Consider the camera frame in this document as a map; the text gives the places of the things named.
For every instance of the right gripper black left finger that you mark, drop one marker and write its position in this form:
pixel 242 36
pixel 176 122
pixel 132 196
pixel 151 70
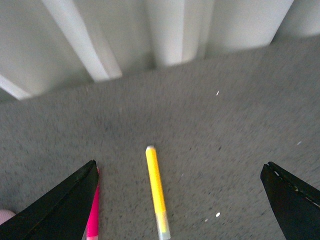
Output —
pixel 60 214

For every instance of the yellow marker pen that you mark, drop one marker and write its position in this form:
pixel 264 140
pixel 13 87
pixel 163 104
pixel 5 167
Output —
pixel 157 193

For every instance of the pink marker pen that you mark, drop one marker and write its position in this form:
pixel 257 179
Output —
pixel 92 227

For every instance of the pink mesh cup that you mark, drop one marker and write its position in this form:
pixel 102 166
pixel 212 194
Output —
pixel 5 215

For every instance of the white pleated curtain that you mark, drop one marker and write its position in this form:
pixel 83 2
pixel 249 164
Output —
pixel 47 45

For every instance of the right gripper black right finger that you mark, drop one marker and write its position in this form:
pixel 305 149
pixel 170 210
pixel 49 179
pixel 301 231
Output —
pixel 295 203

